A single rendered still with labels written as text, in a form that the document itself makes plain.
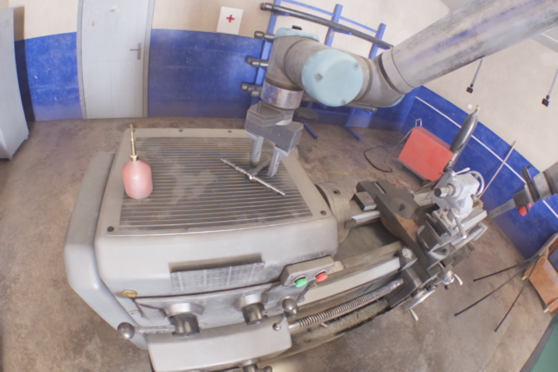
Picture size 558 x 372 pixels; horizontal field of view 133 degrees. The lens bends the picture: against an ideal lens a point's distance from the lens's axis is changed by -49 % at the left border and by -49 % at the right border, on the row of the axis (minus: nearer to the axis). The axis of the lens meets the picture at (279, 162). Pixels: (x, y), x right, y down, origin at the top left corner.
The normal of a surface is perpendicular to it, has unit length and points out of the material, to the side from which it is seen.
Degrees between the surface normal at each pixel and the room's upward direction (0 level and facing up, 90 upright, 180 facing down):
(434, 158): 90
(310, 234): 45
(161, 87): 90
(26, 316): 0
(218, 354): 32
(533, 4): 110
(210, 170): 0
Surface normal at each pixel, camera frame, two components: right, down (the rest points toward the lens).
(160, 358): 0.38, -0.36
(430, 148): -0.74, 0.22
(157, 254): 0.40, -0.14
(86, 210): 0.24, -0.80
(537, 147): -0.91, 0.01
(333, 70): 0.31, 0.60
